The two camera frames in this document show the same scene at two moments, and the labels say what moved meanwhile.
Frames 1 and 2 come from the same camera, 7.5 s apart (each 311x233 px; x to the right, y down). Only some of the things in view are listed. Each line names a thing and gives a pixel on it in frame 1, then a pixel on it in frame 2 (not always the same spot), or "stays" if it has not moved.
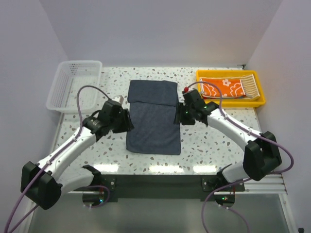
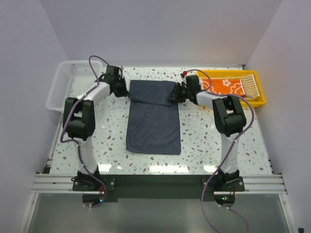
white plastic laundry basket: x=72 y=75 stays
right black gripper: x=180 y=118 -> x=174 y=96
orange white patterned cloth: x=229 y=87 stays
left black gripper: x=127 y=124 -> x=124 y=92
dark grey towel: x=152 y=106 stays
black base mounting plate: x=164 y=188 stays
